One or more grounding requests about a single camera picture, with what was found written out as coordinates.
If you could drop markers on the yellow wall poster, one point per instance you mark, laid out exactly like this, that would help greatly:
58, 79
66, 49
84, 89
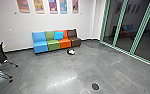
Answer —
38, 6

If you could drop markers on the green framed glass partition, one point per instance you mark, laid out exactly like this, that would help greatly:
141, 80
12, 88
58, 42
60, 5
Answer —
120, 23

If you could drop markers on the round floor drain cover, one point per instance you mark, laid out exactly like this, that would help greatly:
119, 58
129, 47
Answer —
95, 86

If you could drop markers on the clear plastic item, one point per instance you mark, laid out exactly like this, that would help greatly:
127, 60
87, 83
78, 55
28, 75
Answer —
71, 51

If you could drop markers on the orange sofa seat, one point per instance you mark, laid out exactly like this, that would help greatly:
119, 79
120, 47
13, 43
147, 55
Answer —
65, 43

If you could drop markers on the blue sofa seat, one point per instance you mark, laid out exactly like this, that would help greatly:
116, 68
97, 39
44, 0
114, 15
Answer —
41, 46

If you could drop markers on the red sofa behind glass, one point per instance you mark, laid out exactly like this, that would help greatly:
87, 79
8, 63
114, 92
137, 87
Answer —
126, 33

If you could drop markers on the brown sofa seat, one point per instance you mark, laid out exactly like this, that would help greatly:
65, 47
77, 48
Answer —
74, 41

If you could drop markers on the green sofa seat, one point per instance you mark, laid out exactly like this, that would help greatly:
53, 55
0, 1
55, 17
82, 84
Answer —
53, 45

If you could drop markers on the blue square cushion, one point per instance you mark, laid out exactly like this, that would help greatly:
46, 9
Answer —
58, 35

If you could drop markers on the orange wall poster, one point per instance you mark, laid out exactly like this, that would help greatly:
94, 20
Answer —
23, 5

